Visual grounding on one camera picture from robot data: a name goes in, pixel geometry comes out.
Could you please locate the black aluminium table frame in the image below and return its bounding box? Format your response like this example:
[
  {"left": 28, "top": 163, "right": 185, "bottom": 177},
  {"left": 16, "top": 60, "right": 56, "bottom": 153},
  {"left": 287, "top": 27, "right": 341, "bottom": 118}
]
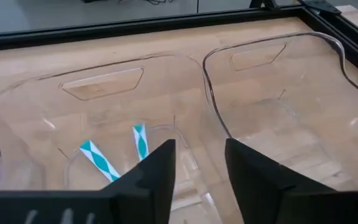
[{"left": 0, "top": 0, "right": 358, "bottom": 85}]

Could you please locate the clear plastic bin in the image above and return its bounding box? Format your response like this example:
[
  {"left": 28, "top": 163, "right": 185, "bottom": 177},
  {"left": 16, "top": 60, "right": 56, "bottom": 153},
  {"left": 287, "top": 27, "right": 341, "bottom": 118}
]
[
  {"left": 202, "top": 30, "right": 358, "bottom": 200},
  {"left": 0, "top": 52, "right": 229, "bottom": 224}
]

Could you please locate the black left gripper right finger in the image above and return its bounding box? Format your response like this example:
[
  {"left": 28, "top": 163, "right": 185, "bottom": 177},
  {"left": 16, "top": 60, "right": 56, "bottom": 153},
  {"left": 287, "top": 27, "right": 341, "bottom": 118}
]
[{"left": 224, "top": 138, "right": 337, "bottom": 224}]

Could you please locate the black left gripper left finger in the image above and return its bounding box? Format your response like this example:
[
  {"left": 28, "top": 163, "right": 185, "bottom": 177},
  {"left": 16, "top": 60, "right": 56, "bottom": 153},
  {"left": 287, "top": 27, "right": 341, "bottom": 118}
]
[{"left": 101, "top": 139, "right": 177, "bottom": 224}]

